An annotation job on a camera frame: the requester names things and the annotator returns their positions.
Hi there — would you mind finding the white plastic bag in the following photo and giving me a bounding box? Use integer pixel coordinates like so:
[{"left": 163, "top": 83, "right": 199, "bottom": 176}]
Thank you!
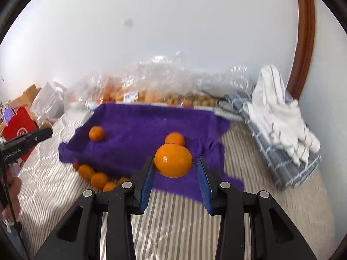
[{"left": 30, "top": 81, "right": 68, "bottom": 126}]

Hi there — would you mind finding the red paper bag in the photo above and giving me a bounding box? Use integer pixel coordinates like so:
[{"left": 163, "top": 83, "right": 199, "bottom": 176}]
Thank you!
[{"left": 0, "top": 106, "right": 40, "bottom": 163}]

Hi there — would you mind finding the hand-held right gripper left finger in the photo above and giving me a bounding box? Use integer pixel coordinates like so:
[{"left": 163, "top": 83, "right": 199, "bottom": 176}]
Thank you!
[{"left": 34, "top": 156, "right": 155, "bottom": 260}]

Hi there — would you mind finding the grey striped bed sheet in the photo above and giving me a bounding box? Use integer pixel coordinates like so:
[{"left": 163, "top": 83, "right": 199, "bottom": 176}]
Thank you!
[{"left": 16, "top": 119, "right": 337, "bottom": 260}]

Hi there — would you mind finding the brown wooden door frame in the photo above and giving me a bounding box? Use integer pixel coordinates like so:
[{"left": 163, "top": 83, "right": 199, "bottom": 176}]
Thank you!
[{"left": 287, "top": 0, "right": 316, "bottom": 101}]

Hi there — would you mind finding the clear plastic bag of oranges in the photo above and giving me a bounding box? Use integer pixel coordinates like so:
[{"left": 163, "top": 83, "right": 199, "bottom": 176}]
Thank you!
[{"left": 65, "top": 57, "right": 174, "bottom": 109}]

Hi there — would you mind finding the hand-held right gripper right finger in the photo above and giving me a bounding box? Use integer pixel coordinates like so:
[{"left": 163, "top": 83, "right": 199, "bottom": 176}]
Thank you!
[{"left": 197, "top": 156, "right": 318, "bottom": 260}]

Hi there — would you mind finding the purple paper bag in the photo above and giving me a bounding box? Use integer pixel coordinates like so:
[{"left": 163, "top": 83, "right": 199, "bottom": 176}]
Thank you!
[{"left": 0, "top": 104, "right": 17, "bottom": 126}]

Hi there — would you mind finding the purple towel lined tray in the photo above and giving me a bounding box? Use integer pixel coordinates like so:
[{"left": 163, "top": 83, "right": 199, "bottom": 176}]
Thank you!
[{"left": 58, "top": 103, "right": 244, "bottom": 203}]

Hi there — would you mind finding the cardboard box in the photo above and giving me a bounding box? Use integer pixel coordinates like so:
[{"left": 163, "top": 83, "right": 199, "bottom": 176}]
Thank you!
[{"left": 8, "top": 84, "right": 41, "bottom": 114}]

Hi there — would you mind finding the clear plastic bag of walnuts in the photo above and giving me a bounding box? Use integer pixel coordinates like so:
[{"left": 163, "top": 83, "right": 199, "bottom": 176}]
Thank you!
[{"left": 163, "top": 51, "right": 255, "bottom": 109}]

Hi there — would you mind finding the blue plaid folded cloth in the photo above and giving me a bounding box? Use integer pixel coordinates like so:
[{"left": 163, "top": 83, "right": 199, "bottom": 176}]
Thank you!
[{"left": 224, "top": 87, "right": 322, "bottom": 189}]

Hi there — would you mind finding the large orange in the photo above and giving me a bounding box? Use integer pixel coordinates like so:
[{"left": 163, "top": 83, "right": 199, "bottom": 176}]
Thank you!
[{"left": 154, "top": 143, "right": 193, "bottom": 179}]

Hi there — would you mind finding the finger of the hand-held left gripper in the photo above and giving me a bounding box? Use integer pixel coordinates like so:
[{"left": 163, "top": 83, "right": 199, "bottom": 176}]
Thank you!
[{"left": 5, "top": 127, "right": 54, "bottom": 149}]

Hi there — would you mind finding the white striped towel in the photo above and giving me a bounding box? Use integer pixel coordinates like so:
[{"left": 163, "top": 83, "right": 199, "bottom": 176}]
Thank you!
[{"left": 245, "top": 64, "right": 321, "bottom": 166}]

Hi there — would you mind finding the black cable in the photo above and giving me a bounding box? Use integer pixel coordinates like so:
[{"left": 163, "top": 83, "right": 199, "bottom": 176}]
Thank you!
[{"left": 202, "top": 89, "right": 231, "bottom": 109}]

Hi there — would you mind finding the person's left hand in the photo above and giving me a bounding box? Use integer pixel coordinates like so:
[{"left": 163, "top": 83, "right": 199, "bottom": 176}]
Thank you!
[{"left": 1, "top": 166, "right": 22, "bottom": 221}]

